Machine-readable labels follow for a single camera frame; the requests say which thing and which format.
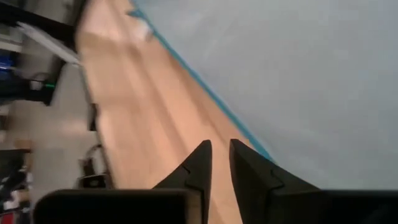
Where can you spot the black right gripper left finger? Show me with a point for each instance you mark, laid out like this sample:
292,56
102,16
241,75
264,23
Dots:
199,174

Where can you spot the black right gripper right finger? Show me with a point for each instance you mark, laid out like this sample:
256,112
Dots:
258,177

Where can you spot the blue microfiber towel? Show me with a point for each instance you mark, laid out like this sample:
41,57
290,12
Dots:
295,77

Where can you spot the small depth camera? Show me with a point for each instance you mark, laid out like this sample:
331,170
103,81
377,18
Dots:
93,181

